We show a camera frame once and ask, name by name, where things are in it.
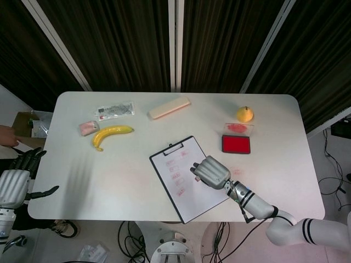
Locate black clipboard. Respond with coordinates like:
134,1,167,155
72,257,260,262
149,135,231,225

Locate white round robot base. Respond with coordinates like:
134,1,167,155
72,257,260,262
134,221,217,263

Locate beige black sneaker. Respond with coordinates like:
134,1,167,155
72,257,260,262
50,219,79,237

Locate black floor cable bundle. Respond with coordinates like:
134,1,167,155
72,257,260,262
117,221,150,263
201,221,231,263
318,128,351,210

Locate clear printed plastic packet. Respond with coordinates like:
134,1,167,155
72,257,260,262
95,101,137,122

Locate dark pleated curtain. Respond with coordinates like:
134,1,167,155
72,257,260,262
0,0,351,132

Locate yellow banana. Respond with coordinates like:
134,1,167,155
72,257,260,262
91,124,135,153

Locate white upright frame post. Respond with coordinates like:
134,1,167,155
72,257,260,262
167,0,185,93

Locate red ink pad clear lid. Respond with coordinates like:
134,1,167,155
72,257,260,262
220,122,255,154

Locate pink wrapped tissue pack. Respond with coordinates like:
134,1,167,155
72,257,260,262
78,121,101,137

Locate black trouser leg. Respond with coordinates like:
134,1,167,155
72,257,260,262
12,203,60,231

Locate small packets on floor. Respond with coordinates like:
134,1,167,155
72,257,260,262
80,243,108,262

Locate cream pink pencil case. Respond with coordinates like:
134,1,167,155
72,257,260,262
148,95,192,121

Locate bystander bare hand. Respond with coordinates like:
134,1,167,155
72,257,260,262
0,124,19,148

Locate yellow pear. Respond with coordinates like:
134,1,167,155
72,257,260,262
236,105,255,123

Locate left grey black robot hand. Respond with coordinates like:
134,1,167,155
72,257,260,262
0,147,60,210

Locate white slanted frame post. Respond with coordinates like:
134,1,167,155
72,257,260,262
21,0,93,92
239,0,298,94

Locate clear plastic bag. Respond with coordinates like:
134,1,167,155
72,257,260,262
27,112,52,138

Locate brown cardboard box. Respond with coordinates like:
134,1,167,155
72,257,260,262
9,111,53,150

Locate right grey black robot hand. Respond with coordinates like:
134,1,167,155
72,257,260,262
190,155,231,190

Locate black box device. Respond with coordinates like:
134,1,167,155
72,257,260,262
331,119,351,137

